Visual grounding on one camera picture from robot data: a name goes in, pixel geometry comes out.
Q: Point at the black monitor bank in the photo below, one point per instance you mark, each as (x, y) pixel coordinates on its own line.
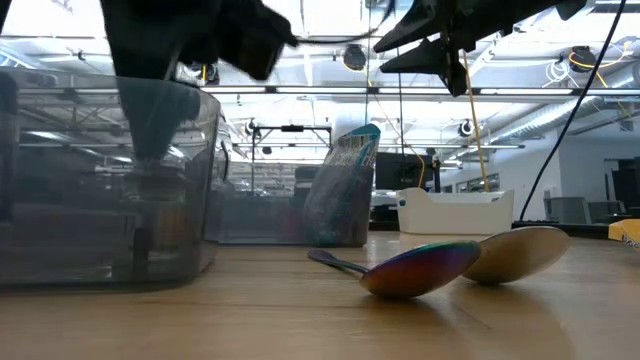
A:
(627, 187)

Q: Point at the long ceiling light rail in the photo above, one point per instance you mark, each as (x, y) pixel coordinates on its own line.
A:
(325, 91)

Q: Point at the small grey translucent bin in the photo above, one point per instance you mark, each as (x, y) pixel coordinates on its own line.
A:
(270, 220)

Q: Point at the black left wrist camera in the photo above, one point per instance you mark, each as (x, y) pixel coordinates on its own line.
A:
(255, 40)

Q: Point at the blue white chip bag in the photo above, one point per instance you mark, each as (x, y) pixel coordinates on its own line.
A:
(350, 165)

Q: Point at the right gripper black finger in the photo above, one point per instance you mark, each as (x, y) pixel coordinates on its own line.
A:
(425, 60)
(425, 22)

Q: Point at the rainbow iridescent spoon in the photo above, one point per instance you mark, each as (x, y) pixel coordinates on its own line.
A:
(420, 272)

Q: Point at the white plastic bin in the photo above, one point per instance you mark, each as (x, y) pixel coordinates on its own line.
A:
(450, 215)

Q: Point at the large grey translucent bin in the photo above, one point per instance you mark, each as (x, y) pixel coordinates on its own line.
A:
(60, 225)

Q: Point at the grey office chair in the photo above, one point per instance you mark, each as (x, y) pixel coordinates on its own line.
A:
(565, 210)
(607, 212)

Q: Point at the black background monitor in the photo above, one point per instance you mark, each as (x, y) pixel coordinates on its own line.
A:
(405, 172)

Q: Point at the yellow orange chicken ramen packet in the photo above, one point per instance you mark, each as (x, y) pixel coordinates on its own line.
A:
(627, 231)

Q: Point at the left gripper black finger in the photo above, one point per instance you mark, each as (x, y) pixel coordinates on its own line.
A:
(155, 115)

